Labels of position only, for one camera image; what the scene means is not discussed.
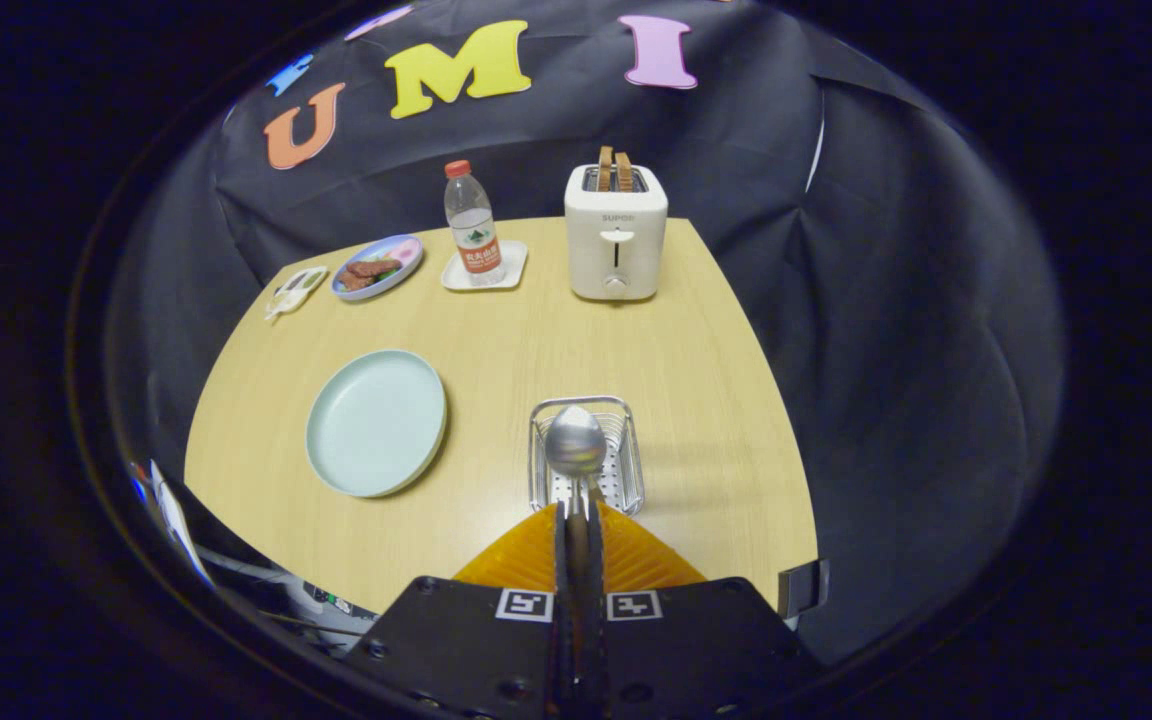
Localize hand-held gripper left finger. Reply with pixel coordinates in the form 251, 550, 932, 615
348, 500, 578, 720

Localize black backdrop cloth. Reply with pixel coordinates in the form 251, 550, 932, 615
111, 0, 1067, 666

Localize white toaster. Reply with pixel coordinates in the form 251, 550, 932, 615
564, 163, 669, 302

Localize brown meat slices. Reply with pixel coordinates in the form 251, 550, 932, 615
336, 258, 402, 293

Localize metal wire basket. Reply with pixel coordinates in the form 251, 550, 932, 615
528, 395, 646, 517

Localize grey metal table bracket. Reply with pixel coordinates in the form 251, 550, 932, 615
778, 558, 830, 619

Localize clear water bottle red cap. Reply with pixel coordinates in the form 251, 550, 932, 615
443, 160, 506, 288

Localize small white dish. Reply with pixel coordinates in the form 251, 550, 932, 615
265, 266, 330, 323

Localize pale green round plate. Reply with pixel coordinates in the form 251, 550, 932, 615
305, 348, 448, 499

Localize blue plate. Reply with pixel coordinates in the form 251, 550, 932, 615
331, 234, 425, 302

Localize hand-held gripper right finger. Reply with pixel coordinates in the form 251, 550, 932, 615
581, 500, 823, 720

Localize silver spoon wooden handle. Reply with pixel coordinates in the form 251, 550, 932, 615
544, 405, 609, 541

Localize white square coaster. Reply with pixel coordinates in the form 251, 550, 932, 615
441, 240, 529, 293

